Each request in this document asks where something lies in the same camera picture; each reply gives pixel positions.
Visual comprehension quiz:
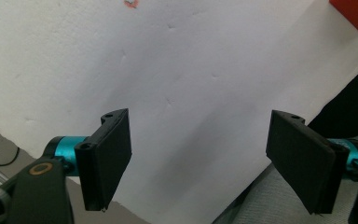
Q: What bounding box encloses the black cable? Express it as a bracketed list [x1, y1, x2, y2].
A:
[0, 147, 21, 167]

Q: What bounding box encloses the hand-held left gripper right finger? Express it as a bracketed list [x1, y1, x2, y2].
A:
[265, 109, 358, 216]

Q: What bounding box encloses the red box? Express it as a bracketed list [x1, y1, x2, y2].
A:
[328, 0, 358, 35]

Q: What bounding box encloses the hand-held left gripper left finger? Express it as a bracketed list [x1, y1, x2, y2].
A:
[43, 107, 133, 213]

